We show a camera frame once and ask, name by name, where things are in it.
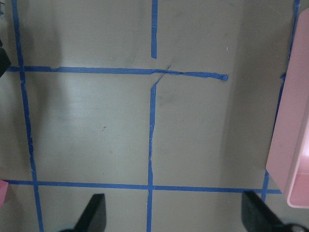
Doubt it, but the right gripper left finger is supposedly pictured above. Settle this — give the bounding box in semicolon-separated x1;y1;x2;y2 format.
73;193;107;232

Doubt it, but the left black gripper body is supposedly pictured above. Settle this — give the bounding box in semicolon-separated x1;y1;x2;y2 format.
0;40;11;77

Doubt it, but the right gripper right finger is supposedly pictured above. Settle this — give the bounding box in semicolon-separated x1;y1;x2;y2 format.
241;191;290;232

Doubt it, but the pink cube centre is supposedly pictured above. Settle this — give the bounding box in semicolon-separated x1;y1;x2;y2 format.
0;180;9;207

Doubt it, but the pink plastic bin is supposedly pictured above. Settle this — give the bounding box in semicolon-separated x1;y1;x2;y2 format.
266;9;309;208

